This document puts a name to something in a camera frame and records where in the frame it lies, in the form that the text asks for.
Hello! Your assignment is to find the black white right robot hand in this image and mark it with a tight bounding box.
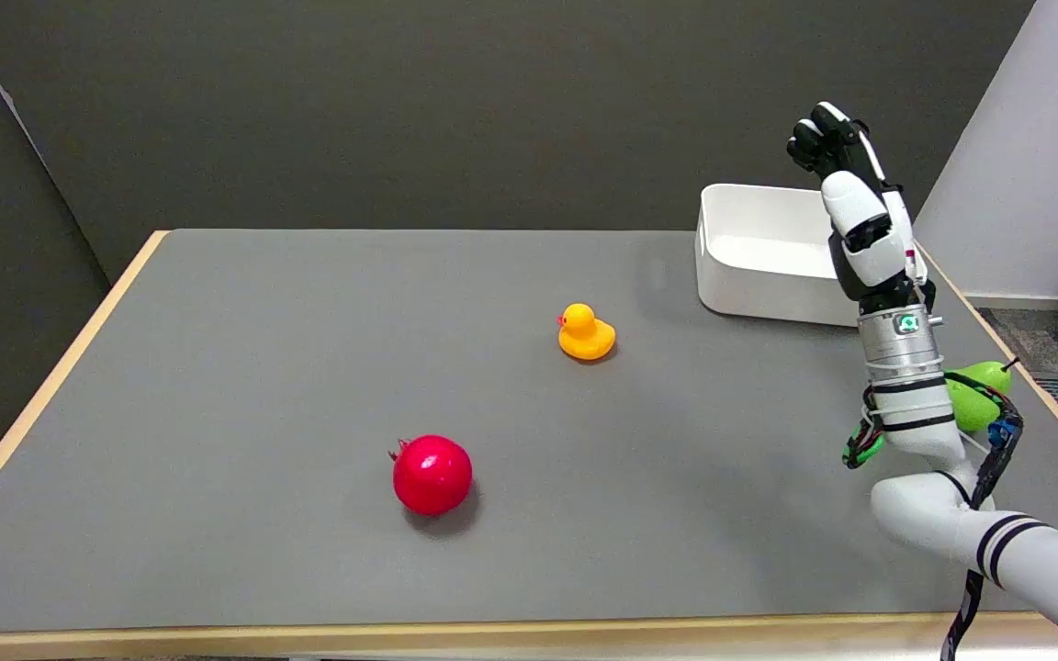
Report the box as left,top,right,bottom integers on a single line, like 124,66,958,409
787,101,937,319

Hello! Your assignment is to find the yellow rubber duck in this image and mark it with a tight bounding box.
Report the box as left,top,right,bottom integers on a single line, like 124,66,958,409
557,303,617,362

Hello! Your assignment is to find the white plastic bin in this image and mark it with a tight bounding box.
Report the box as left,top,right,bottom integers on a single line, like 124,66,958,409
694,183,929,329

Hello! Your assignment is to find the green pear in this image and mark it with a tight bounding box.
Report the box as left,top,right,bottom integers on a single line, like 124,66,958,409
943,358,1019,433

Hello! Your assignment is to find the red pomegranate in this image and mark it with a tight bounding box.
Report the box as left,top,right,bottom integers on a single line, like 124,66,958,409
388,434,474,517

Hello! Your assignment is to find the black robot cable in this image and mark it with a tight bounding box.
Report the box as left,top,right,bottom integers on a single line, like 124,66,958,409
842,370,1025,661

